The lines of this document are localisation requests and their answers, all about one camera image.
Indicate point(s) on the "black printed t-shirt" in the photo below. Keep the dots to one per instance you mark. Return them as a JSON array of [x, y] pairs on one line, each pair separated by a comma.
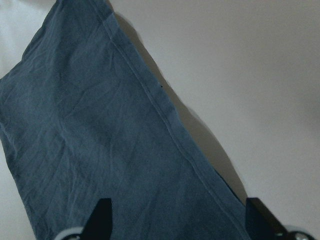
[[83, 118]]

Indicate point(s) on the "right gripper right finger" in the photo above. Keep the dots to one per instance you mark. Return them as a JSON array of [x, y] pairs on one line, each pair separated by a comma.
[[260, 223]]

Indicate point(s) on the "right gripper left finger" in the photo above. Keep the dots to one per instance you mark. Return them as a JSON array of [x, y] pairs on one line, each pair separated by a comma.
[[99, 226]]

